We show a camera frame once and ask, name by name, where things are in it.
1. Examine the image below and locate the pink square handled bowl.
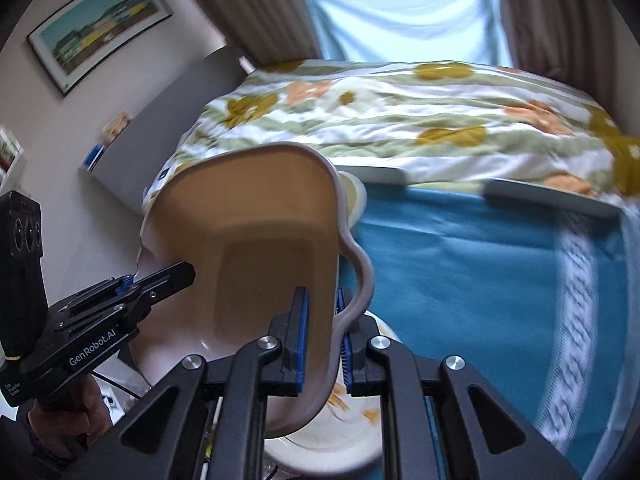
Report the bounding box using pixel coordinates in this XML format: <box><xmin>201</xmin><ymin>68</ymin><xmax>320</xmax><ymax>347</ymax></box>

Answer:
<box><xmin>131</xmin><ymin>143</ymin><xmax>374</xmax><ymax>438</ymax></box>

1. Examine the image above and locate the cream yellow bowl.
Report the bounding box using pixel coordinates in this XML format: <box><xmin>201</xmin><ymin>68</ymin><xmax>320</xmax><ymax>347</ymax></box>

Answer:
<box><xmin>338</xmin><ymin>171</ymin><xmax>368</xmax><ymax>230</ymax></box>

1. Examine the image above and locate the person's left hand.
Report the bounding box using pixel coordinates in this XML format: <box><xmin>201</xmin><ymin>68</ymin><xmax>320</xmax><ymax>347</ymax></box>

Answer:
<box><xmin>28</xmin><ymin>376</ymin><xmax>113</xmax><ymax>457</ymax></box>

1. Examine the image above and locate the cartoon printed deep plate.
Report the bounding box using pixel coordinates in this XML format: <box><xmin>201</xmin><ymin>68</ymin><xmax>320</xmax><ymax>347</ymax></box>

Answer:
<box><xmin>261</xmin><ymin>309</ymin><xmax>402</xmax><ymax>476</ymax></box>

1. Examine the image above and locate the blue white box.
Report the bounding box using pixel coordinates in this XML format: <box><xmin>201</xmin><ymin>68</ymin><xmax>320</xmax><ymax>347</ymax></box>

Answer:
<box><xmin>81</xmin><ymin>144</ymin><xmax>106</xmax><ymax>172</ymax></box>

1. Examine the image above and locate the blue patterned tablecloth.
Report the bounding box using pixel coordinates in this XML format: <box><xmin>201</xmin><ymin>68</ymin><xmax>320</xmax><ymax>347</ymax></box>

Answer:
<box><xmin>357</xmin><ymin>184</ymin><xmax>639</xmax><ymax>479</ymax></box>

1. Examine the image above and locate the grey headboard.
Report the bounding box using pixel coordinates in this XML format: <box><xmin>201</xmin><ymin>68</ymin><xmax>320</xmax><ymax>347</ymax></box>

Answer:
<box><xmin>90</xmin><ymin>47</ymin><xmax>247</xmax><ymax>214</ymax></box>

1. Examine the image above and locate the floral quilt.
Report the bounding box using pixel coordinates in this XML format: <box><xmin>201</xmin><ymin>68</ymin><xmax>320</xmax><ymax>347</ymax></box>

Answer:
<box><xmin>142</xmin><ymin>60</ymin><xmax>639</xmax><ymax>206</ymax></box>

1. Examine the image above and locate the framed landscape picture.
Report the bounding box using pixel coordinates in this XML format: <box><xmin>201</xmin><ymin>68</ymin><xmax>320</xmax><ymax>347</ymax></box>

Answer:
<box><xmin>27</xmin><ymin>0</ymin><xmax>172</xmax><ymax>96</ymax></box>

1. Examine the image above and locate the left brown curtain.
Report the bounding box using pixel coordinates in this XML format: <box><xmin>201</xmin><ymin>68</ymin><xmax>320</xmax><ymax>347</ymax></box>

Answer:
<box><xmin>194</xmin><ymin>0</ymin><xmax>322</xmax><ymax>67</ymax></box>

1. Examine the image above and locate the brown curtain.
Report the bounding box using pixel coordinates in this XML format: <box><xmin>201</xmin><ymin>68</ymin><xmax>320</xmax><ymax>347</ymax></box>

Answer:
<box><xmin>194</xmin><ymin>0</ymin><xmax>322</xmax><ymax>67</ymax></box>
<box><xmin>500</xmin><ymin>0</ymin><xmax>616</xmax><ymax>104</ymax></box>

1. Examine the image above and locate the light blue window cloth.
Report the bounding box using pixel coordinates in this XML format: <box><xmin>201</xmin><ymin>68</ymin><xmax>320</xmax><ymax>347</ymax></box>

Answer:
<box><xmin>305</xmin><ymin>0</ymin><xmax>513</xmax><ymax>66</ymax></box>

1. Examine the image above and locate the right brown curtain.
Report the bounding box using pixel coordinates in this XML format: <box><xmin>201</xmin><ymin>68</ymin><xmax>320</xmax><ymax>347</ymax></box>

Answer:
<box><xmin>500</xmin><ymin>0</ymin><xmax>616</xmax><ymax>104</ymax></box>

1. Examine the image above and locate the white wall shelf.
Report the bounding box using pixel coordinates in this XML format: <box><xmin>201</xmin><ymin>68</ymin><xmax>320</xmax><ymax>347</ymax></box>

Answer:
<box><xmin>0</xmin><ymin>126</ymin><xmax>27</xmax><ymax>194</ymax></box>

